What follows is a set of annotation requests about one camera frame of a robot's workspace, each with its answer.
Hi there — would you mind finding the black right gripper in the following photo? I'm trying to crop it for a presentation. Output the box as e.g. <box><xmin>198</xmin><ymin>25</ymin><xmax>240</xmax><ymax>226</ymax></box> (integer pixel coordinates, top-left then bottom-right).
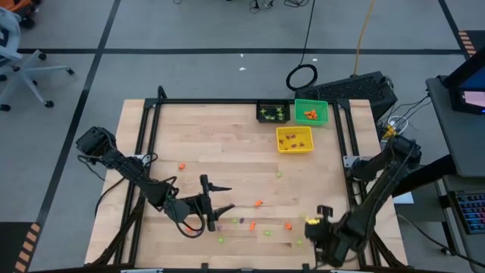
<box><xmin>305</xmin><ymin>204</ymin><xmax>344</xmax><ymax>267</ymax></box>

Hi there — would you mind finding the yellow hanging strap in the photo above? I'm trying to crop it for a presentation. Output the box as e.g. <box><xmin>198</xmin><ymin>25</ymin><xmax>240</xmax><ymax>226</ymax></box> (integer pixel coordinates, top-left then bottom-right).
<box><xmin>352</xmin><ymin>0</ymin><xmax>377</xmax><ymax>77</ymax></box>

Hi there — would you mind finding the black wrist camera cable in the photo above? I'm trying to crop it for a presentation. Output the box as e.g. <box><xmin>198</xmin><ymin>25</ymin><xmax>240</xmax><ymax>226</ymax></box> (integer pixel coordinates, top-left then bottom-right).
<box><xmin>166</xmin><ymin>176</ymin><xmax>208</xmax><ymax>240</ymax></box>

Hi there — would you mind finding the white office chair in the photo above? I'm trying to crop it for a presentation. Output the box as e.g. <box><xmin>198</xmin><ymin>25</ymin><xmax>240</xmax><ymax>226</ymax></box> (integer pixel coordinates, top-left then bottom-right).
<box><xmin>0</xmin><ymin>7</ymin><xmax>76</xmax><ymax>112</ymax></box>

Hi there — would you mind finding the black aluminium table frame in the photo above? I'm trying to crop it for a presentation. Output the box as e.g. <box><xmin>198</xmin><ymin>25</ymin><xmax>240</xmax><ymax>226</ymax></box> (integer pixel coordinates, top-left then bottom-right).
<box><xmin>90</xmin><ymin>85</ymin><xmax>408</xmax><ymax>272</ymax></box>

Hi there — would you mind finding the black monitor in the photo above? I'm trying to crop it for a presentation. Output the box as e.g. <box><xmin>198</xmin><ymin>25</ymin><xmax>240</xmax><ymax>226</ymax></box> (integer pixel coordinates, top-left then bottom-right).
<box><xmin>443</xmin><ymin>49</ymin><xmax>485</xmax><ymax>115</ymax></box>

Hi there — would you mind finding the backlit keyboard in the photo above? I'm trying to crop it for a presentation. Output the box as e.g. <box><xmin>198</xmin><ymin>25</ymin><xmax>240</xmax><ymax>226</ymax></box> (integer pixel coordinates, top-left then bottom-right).
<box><xmin>449</xmin><ymin>188</ymin><xmax>485</xmax><ymax>235</ymax></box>

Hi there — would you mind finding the black plastic mesh basket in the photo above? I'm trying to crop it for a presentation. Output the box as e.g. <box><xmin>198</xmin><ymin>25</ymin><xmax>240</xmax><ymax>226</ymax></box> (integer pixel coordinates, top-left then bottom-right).
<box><xmin>256</xmin><ymin>99</ymin><xmax>292</xmax><ymax>124</ymax></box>

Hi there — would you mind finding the white paper sheet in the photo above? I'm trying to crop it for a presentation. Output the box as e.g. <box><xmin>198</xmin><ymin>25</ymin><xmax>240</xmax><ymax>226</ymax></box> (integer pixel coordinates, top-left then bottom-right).
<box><xmin>392</xmin><ymin>166</ymin><xmax>415</xmax><ymax>206</ymax></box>

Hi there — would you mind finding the yellow plastic mesh basket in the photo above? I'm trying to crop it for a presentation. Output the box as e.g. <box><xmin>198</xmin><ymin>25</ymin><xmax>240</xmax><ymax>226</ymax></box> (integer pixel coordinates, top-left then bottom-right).
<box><xmin>275</xmin><ymin>126</ymin><xmax>315</xmax><ymax>155</ymax></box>

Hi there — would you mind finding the black floor cable bundle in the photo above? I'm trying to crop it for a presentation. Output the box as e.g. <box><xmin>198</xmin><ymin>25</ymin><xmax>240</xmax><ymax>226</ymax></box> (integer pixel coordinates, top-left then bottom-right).
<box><xmin>248</xmin><ymin>0</ymin><xmax>304</xmax><ymax>14</ymax></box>

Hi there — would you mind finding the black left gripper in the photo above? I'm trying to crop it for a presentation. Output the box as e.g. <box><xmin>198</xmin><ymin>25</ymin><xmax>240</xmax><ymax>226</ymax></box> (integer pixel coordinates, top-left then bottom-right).
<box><xmin>188</xmin><ymin>174</ymin><xmax>236</xmax><ymax>232</ymax></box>

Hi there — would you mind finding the green plastic mesh basket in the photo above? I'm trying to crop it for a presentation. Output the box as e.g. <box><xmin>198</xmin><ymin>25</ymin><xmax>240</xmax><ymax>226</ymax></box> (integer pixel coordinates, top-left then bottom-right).
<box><xmin>294</xmin><ymin>99</ymin><xmax>330</xmax><ymax>127</ymax></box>

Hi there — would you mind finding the grey keyboard desk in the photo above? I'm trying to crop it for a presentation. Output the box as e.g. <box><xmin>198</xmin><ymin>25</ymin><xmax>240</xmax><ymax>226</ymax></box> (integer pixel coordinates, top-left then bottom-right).
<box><xmin>435</xmin><ymin>174</ymin><xmax>485</xmax><ymax>273</ymax></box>

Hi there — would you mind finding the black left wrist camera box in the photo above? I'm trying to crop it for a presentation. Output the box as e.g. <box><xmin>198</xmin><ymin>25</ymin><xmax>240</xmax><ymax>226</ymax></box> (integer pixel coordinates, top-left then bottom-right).
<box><xmin>165</xmin><ymin>197</ymin><xmax>191</xmax><ymax>224</ymax></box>

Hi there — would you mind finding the black desk support bar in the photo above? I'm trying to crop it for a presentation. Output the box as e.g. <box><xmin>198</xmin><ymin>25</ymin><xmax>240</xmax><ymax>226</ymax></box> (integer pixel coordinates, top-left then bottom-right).
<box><xmin>392</xmin><ymin>154</ymin><xmax>458</xmax><ymax>198</ymax></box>

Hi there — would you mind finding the grey side desk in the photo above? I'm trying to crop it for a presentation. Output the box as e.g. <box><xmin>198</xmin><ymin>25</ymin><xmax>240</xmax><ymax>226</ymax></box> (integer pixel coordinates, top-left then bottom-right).
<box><xmin>426</xmin><ymin>75</ymin><xmax>485</xmax><ymax>179</ymax></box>

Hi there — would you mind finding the black hanging cable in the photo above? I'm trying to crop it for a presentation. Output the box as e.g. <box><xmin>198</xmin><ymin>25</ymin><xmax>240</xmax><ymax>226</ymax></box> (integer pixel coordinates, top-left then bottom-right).
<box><xmin>285</xmin><ymin>0</ymin><xmax>319</xmax><ymax>93</ymax></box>

